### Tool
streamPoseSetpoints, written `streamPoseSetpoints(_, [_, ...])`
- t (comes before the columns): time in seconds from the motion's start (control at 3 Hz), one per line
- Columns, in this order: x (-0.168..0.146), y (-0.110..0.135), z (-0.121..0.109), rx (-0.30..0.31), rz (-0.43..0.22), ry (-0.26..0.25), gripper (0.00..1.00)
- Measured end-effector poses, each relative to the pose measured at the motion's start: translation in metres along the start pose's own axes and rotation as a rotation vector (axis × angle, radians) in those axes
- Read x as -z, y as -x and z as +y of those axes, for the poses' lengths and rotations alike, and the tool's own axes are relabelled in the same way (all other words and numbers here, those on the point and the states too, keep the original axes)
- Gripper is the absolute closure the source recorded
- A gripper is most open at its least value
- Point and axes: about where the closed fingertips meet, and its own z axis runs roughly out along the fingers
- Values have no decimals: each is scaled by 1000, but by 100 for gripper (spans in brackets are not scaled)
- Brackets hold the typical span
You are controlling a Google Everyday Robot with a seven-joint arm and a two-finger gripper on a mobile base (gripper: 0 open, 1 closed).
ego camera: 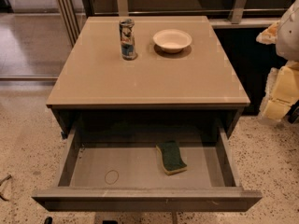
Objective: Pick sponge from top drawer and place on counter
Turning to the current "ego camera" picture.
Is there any white bowl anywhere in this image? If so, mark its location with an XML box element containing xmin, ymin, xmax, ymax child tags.
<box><xmin>152</xmin><ymin>29</ymin><xmax>192</xmax><ymax>54</ymax></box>

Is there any beige cabinet with counter top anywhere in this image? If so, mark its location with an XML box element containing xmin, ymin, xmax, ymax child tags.
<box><xmin>47</xmin><ymin>16</ymin><xmax>249</xmax><ymax>132</ymax></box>

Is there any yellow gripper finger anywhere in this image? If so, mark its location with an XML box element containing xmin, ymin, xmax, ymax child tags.
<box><xmin>259</xmin><ymin>61</ymin><xmax>299</xmax><ymax>121</ymax></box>
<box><xmin>256</xmin><ymin>21</ymin><xmax>279</xmax><ymax>45</ymax></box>

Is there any open grey top drawer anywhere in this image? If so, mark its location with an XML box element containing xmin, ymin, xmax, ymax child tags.
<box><xmin>32</xmin><ymin>124</ymin><xmax>262</xmax><ymax>212</ymax></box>

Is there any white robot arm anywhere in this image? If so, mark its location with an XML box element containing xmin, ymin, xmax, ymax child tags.
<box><xmin>256</xmin><ymin>0</ymin><xmax>299</xmax><ymax>123</ymax></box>

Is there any green and yellow sponge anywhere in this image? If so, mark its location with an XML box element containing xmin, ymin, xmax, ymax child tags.
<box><xmin>156</xmin><ymin>141</ymin><xmax>187</xmax><ymax>175</ymax></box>

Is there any printed drink can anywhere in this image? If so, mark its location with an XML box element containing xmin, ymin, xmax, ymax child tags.
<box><xmin>119</xmin><ymin>18</ymin><xmax>137</xmax><ymax>61</ymax></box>

